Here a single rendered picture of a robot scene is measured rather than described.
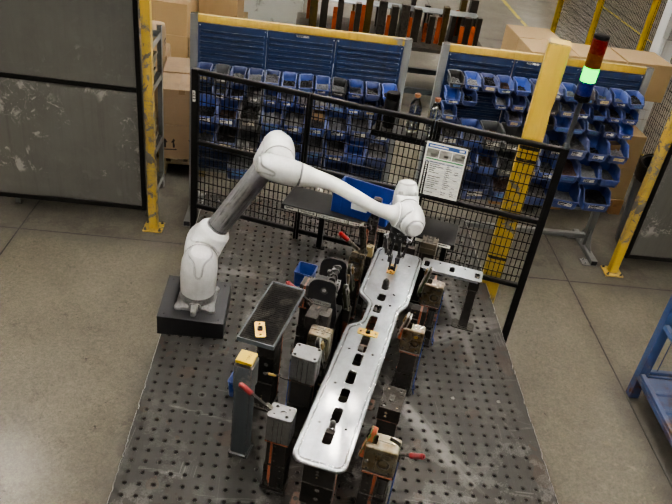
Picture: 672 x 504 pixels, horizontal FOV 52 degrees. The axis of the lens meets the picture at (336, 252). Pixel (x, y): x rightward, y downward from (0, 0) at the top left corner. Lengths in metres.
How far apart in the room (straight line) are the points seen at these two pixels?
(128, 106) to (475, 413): 3.06
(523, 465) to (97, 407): 2.16
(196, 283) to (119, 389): 1.08
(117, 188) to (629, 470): 3.72
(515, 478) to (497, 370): 0.61
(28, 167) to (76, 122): 0.52
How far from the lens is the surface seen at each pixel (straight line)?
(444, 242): 3.44
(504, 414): 3.08
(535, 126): 3.42
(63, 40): 4.84
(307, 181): 2.84
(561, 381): 4.49
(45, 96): 5.03
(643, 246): 5.72
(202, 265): 3.03
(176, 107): 5.76
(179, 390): 2.93
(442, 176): 3.51
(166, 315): 3.14
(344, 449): 2.35
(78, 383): 4.03
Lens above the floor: 2.75
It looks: 33 degrees down
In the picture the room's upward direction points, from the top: 8 degrees clockwise
